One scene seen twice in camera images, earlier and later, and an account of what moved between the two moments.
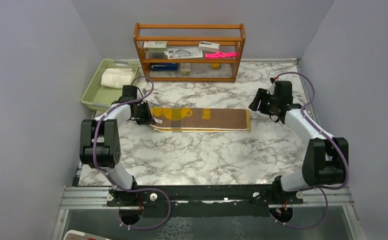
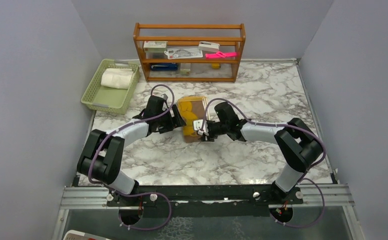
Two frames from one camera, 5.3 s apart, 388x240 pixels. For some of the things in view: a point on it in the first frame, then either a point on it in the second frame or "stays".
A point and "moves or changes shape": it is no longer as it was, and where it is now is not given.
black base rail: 204,201 stays
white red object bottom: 76,235 stays
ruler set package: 174,53 stays
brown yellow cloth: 175,119 moves or changes shape
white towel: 115,78 stays
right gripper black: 262,95 -> 210,137
